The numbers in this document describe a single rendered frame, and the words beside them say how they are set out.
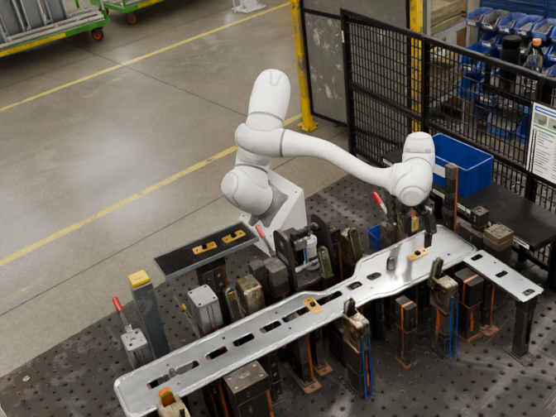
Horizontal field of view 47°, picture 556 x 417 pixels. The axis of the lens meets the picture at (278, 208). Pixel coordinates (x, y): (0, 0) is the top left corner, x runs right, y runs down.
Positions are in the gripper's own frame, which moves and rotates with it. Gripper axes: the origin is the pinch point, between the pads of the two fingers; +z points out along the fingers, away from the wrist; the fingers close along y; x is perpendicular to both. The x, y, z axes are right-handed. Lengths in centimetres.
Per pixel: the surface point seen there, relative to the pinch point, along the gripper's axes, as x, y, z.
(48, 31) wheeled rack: -4, -697, 85
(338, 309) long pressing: -40.6, 7.4, 8.9
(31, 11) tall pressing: -11, -731, 66
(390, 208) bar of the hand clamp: -1.6, -14.0, -5.4
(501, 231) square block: 27.7, 14.2, 2.6
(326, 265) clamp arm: -32.6, -12.1, 5.7
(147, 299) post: -95, -30, 1
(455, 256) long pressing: 9.7, 9.9, 8.6
